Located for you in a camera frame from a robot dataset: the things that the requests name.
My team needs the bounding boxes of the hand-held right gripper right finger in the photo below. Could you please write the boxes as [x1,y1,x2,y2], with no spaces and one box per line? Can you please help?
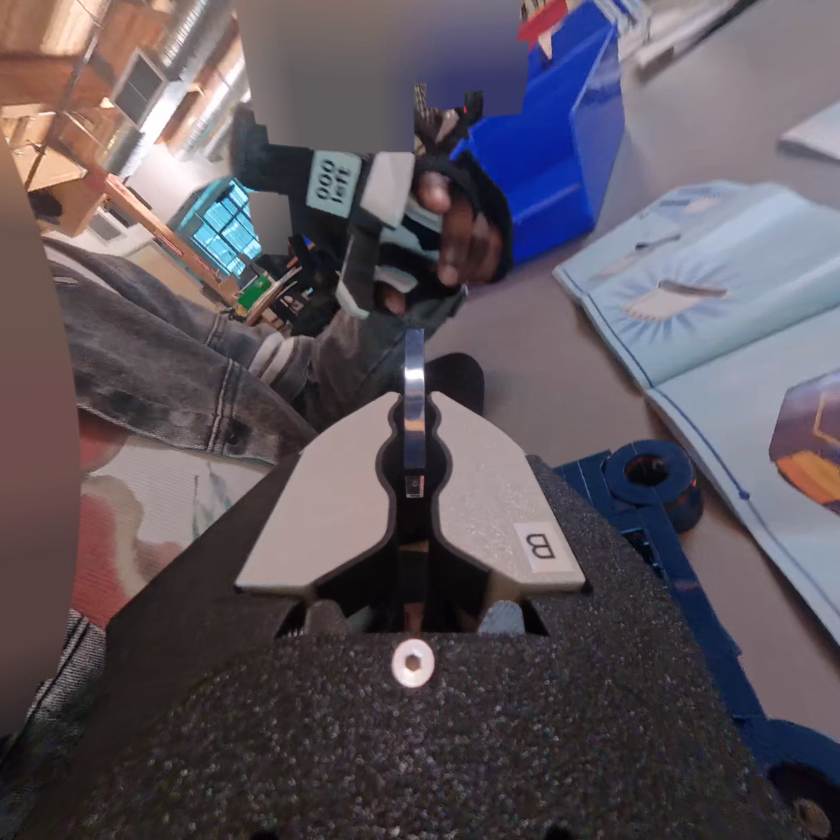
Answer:
[427,392,586,597]

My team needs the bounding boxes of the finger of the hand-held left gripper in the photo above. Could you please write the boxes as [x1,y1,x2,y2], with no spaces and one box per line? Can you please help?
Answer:
[335,231,383,320]
[358,151,417,227]

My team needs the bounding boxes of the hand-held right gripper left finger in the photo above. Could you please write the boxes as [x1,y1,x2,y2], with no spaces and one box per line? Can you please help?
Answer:
[235,392,403,599]

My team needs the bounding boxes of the dark blue brick plate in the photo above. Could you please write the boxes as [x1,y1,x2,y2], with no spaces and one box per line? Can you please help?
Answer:
[402,328,427,475]

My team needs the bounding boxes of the dark blue brick console model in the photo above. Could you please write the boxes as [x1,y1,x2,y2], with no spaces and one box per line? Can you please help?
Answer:
[554,440,840,840]

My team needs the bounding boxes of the person's left forearm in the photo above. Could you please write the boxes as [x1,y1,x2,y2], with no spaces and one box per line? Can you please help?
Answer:
[203,289,470,431]

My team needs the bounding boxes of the person's left hand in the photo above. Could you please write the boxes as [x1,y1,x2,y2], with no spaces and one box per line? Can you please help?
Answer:
[382,156,515,317]

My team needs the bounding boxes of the black bumpy cushion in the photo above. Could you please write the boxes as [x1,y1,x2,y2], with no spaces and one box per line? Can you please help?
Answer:
[423,353,487,421]

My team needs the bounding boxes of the blue plastic bin with divider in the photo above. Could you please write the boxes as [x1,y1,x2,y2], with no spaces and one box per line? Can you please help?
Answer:
[453,20,627,265]

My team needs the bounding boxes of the red plastic bin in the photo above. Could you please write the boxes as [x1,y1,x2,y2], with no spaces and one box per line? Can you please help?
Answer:
[517,0,570,42]

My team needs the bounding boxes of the small blue plastic bin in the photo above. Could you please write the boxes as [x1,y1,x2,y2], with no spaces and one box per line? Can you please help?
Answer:
[528,0,619,74]

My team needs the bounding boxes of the white papers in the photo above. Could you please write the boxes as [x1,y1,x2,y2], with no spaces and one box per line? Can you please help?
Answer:
[630,0,762,74]

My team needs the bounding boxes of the camera on tripod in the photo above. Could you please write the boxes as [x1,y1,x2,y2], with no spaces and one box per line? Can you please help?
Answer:
[415,92,487,158]

